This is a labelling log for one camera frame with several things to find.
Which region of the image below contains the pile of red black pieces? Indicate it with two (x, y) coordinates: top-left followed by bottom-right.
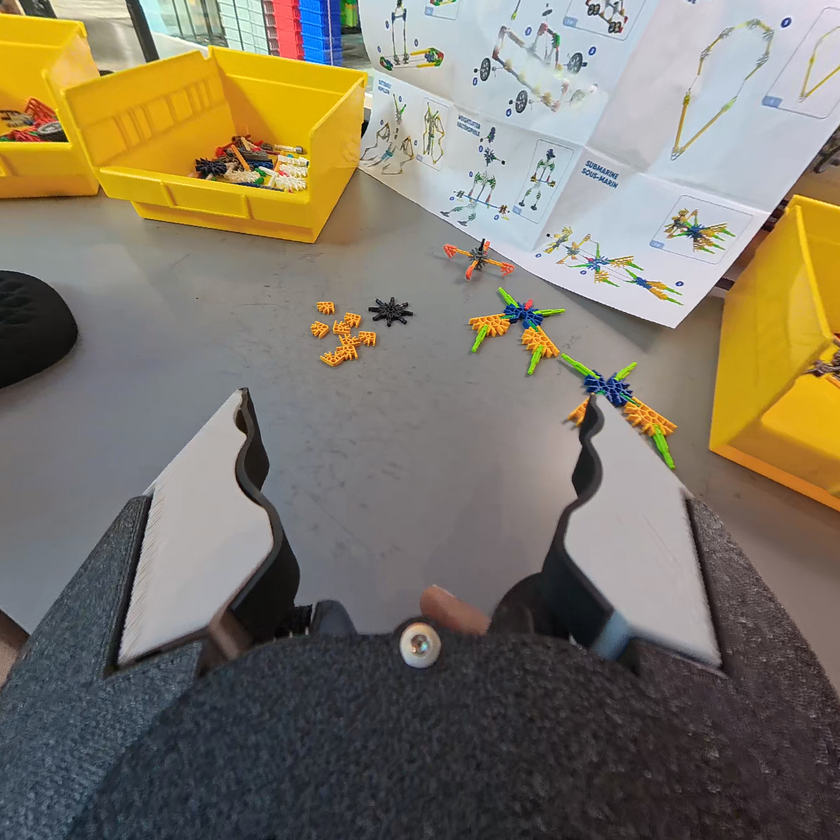
(0, 98), (70, 143)

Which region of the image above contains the blue green assembly with red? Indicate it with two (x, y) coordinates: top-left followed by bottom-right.
(468, 287), (565, 376)

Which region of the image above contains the yellow plastic bin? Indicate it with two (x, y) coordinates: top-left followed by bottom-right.
(63, 46), (368, 244)
(710, 195), (840, 511)
(0, 13), (101, 199)

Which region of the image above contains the blue green yellow assembly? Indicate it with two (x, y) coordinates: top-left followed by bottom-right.
(560, 361), (677, 470)

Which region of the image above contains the white building instruction sheet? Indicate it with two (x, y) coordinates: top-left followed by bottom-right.
(360, 0), (840, 328)

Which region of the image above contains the stack of red bins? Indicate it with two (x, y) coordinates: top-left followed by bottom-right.
(266, 0), (304, 61)

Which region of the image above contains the stack of blue bins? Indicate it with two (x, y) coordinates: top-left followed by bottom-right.
(298, 0), (345, 67)

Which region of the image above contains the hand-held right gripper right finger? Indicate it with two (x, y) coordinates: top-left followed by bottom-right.
(541, 395), (723, 667)

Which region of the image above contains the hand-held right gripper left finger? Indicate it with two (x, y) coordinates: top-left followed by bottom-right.
(118, 387), (301, 667)

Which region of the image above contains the orange grey cross assembly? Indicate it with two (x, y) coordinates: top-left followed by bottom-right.
(444, 239), (515, 281)

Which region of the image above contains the pile of black orange pieces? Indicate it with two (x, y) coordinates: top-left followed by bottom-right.
(807, 338), (840, 383)

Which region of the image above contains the pile of green red pieces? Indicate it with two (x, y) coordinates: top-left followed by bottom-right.
(193, 134), (309, 193)

